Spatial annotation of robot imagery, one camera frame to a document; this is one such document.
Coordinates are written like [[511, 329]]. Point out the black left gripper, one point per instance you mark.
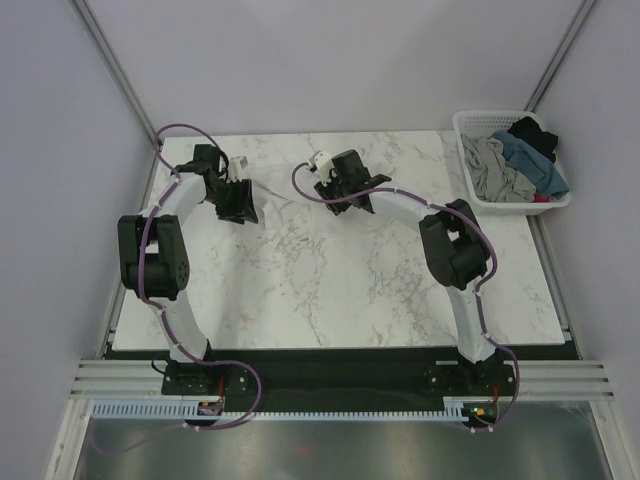
[[242, 208]]

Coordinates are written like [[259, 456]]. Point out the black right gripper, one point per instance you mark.
[[324, 190]]

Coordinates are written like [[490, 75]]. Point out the white t-shirt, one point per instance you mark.
[[280, 194]]

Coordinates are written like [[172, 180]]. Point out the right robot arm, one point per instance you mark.
[[457, 253]]

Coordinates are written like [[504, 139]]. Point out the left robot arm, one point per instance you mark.
[[153, 257]]

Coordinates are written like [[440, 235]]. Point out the grey t-shirt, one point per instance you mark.
[[492, 179]]

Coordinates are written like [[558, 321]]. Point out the white plastic laundry basket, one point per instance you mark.
[[483, 123]]

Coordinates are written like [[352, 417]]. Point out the teal blue t-shirt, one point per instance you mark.
[[537, 168]]

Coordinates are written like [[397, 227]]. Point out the black t-shirt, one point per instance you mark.
[[528, 130]]

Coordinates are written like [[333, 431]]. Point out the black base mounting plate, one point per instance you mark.
[[350, 379]]

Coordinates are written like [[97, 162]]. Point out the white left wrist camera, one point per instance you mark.
[[238, 169]]

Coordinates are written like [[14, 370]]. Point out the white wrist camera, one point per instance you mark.
[[321, 164], [238, 169]]

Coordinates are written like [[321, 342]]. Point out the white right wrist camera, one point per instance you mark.
[[321, 164]]

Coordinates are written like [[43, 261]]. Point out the white slotted cable duct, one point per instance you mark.
[[192, 411]]

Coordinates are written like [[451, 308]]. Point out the aluminium rail frame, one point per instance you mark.
[[540, 380]]

